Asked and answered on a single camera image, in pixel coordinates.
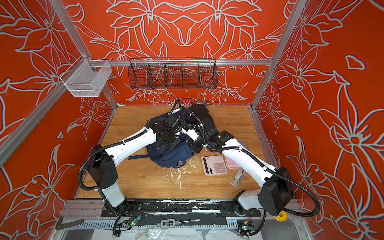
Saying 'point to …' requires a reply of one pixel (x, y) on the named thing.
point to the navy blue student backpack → (175, 157)
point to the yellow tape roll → (282, 216)
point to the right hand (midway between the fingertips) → (186, 143)
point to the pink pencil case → (231, 164)
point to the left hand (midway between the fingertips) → (177, 138)
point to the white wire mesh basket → (87, 78)
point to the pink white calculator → (214, 165)
